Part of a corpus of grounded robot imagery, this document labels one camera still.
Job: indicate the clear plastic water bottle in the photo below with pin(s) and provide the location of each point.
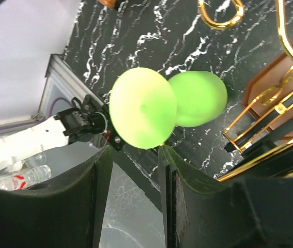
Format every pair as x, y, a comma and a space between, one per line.
26, 179

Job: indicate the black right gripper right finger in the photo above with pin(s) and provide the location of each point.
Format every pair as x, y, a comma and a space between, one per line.
199, 211

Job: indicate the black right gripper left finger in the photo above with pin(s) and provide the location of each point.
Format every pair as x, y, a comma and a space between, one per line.
65, 211

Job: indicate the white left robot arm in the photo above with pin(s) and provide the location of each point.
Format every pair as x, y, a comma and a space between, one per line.
80, 123

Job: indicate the green plastic wine glass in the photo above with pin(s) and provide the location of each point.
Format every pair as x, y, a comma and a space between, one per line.
145, 107

